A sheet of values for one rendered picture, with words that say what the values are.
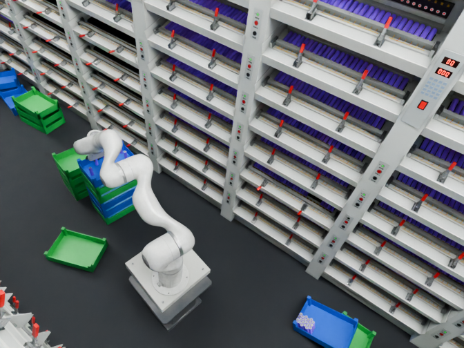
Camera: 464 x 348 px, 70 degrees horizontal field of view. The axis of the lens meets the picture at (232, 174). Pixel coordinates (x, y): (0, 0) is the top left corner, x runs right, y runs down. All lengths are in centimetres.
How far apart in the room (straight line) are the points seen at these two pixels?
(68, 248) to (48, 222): 26
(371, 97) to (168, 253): 102
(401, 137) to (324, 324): 121
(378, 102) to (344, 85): 15
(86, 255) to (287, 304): 129
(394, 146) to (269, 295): 121
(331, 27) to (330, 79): 20
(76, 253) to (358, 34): 197
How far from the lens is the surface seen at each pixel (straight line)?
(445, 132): 140
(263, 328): 212
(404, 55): 131
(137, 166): 151
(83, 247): 237
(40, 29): 305
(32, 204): 269
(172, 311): 181
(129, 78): 235
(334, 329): 216
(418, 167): 151
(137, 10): 196
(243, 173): 199
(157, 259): 143
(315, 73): 144
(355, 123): 152
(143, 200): 147
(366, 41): 132
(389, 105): 140
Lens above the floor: 199
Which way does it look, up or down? 48 degrees down
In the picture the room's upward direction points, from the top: 9 degrees clockwise
